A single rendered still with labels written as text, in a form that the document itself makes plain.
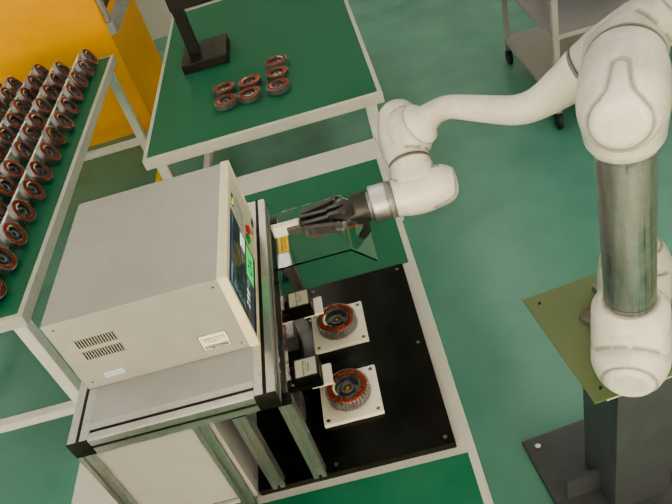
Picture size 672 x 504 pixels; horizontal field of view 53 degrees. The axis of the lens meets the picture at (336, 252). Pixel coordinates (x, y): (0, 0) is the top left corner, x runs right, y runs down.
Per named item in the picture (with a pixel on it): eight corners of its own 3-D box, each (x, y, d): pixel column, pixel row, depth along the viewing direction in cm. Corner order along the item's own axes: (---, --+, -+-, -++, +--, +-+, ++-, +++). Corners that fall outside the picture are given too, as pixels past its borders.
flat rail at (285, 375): (278, 232, 189) (274, 223, 187) (292, 409, 141) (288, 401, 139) (274, 233, 189) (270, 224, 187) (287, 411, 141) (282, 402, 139)
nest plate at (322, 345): (361, 303, 194) (360, 300, 194) (369, 341, 183) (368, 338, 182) (311, 317, 196) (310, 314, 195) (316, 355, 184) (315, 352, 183)
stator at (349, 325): (355, 306, 192) (352, 297, 190) (360, 335, 184) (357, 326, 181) (317, 316, 193) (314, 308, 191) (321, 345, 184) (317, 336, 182)
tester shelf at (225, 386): (269, 210, 188) (264, 197, 185) (282, 405, 135) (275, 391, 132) (120, 252, 191) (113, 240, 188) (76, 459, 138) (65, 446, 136)
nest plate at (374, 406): (375, 367, 176) (373, 364, 175) (384, 413, 164) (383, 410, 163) (319, 381, 177) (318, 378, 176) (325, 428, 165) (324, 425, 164)
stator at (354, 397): (366, 370, 174) (363, 361, 171) (375, 405, 165) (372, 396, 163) (325, 383, 174) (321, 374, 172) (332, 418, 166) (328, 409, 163)
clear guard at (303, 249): (364, 206, 189) (359, 189, 185) (377, 260, 171) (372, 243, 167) (253, 237, 191) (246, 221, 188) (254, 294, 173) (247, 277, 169)
